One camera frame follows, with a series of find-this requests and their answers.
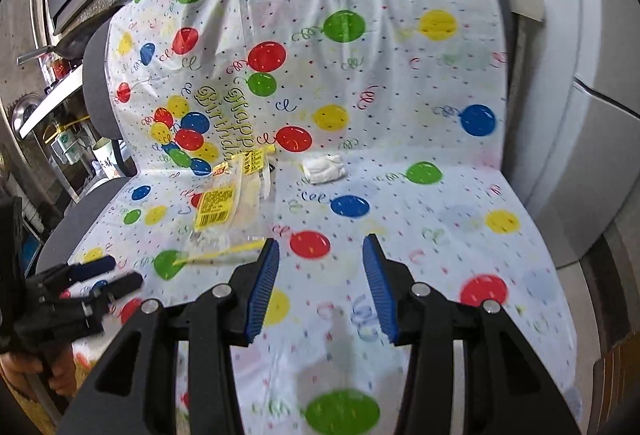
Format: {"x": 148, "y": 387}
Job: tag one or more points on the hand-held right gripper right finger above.
{"x": 380, "y": 285}

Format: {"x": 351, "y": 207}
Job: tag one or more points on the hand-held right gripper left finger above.
{"x": 262, "y": 285}

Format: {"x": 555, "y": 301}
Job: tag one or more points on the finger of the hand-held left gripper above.
{"x": 92, "y": 265}
{"x": 117, "y": 286}

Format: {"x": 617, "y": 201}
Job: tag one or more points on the person's left hand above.
{"x": 57, "y": 372}

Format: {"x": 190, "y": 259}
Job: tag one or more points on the yellow plastic strip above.
{"x": 225, "y": 253}

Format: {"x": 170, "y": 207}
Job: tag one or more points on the clear packet with yellow label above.
{"x": 220, "y": 207}

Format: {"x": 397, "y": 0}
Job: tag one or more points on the green and white cup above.
{"x": 65, "y": 146}

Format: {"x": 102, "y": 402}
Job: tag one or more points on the small yellow label wrapper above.
{"x": 257, "y": 160}

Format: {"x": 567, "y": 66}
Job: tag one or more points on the white kitchen shelf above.
{"x": 47, "y": 97}

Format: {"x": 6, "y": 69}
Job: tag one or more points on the black frying pan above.
{"x": 60, "y": 47}

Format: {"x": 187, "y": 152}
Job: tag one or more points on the balloon printed table cover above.
{"x": 375, "y": 65}

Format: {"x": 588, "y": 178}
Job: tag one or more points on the white refrigerator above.
{"x": 590, "y": 90}

